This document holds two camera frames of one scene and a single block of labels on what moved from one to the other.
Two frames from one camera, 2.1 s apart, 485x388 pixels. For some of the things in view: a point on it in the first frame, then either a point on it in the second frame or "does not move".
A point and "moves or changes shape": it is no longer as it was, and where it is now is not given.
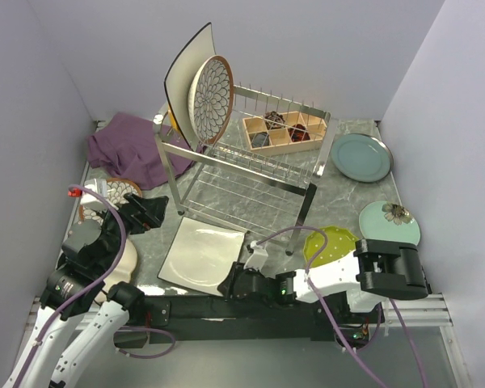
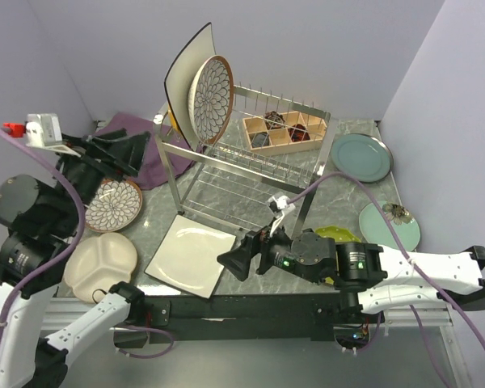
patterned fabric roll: [274, 120] does not move
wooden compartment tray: [273, 133] does not move
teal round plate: [362, 157] does not move
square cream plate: [179, 80] does not move
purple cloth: [128, 146] does not move
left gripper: [142, 218] → [128, 152]
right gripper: [224, 287] → [237, 259]
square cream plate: [202, 255] moves or changes shape
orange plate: [173, 122] does not move
